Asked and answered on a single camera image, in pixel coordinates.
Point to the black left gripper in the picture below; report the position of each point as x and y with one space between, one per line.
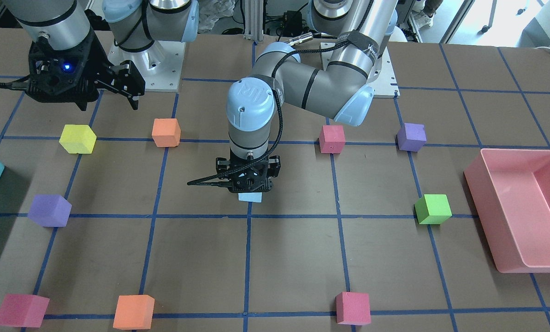
274 166

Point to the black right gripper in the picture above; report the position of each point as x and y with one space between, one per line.
100 59

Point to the light blue foam block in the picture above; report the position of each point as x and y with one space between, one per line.
250 197

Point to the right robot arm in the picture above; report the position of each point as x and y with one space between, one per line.
135 24

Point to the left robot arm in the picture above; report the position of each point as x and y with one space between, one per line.
339 92

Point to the yellow foam block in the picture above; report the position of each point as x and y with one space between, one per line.
78 139

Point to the pink foam block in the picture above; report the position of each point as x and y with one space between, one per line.
23 310
332 139
353 308

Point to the orange foam block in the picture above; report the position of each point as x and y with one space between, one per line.
166 133
134 312

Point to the purple foam block far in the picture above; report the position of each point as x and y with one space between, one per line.
50 210

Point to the purple foam block near tray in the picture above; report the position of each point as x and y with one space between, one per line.
411 137

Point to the green foam block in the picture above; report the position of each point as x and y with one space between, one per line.
432 209

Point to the pink foam block far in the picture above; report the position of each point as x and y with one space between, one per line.
23 310

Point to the pink plastic tray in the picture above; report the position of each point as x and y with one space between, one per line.
511 192

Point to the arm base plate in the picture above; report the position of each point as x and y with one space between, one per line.
378 69
160 65

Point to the aluminium frame post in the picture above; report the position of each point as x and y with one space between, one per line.
253 20

